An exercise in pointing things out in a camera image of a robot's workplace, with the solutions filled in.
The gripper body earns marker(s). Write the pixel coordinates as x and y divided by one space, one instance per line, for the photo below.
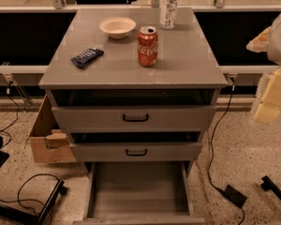
280 42

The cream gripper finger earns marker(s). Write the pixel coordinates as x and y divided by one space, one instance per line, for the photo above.
265 113

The grey bottom drawer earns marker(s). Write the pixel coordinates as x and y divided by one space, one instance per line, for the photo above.
138 193

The grey drawer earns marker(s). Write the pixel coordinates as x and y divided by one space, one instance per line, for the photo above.
138 193
135 146
133 110

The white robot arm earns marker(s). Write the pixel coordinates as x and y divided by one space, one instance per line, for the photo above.
269 41

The grey middle drawer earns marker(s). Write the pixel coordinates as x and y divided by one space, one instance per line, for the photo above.
135 146

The grey drawer cabinet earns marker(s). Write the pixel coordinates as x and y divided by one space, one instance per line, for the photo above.
184 61

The grey top drawer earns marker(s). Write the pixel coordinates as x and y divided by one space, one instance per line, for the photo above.
133 110

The black stand leg right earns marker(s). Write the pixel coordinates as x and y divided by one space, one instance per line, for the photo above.
268 184

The black power adapter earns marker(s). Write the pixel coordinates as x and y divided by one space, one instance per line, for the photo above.
234 196

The red cola can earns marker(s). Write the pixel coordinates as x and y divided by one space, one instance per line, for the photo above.
147 46

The clear plastic water bottle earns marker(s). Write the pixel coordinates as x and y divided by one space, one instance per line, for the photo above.
168 13

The beige bowl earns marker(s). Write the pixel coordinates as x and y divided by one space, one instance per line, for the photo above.
117 27

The dark blue snack packet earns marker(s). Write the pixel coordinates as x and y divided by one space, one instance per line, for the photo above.
83 59

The brown cardboard box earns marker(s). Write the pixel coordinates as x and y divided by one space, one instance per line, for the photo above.
48 143

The black stand base left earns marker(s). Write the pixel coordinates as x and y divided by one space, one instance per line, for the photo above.
30 216

